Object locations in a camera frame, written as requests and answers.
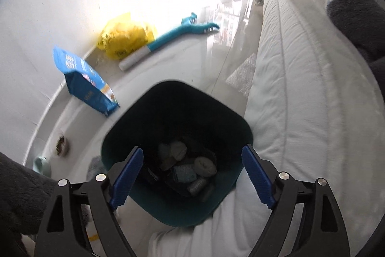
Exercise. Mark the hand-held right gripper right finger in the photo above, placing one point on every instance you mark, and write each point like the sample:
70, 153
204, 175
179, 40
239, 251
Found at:
258, 178

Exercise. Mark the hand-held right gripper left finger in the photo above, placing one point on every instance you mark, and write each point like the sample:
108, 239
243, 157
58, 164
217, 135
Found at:
126, 178

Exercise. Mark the balled white sock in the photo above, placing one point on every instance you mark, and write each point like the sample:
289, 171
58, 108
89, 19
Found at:
205, 166

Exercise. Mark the dark teal trash bin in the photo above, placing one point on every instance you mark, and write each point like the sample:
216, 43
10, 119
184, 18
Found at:
180, 106

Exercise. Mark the grey fluffy slipper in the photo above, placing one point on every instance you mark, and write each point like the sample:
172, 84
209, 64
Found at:
95, 168

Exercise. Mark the pet food bowl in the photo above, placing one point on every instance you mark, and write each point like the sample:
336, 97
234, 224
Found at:
62, 146

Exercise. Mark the pale green pet bowl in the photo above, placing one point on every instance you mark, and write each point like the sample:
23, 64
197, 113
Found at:
42, 165

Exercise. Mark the person's grey fleece clothing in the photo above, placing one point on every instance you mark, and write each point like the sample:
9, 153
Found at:
24, 193

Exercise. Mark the grey textured mat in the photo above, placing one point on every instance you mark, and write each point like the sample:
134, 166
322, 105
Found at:
242, 75

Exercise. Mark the bed with grey cover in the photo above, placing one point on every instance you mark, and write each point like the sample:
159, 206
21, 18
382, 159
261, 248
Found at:
300, 79

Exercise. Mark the blue pet food bag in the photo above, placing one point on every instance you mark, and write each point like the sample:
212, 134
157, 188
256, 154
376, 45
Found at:
84, 79

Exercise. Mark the yellow plastic bag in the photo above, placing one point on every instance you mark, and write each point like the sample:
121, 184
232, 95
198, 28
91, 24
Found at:
123, 34

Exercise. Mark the blue dinosaur grabber toy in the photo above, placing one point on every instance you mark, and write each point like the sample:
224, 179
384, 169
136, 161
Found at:
168, 37

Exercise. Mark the dark grey fleece blanket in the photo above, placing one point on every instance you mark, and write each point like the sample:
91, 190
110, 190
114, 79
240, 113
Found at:
355, 13

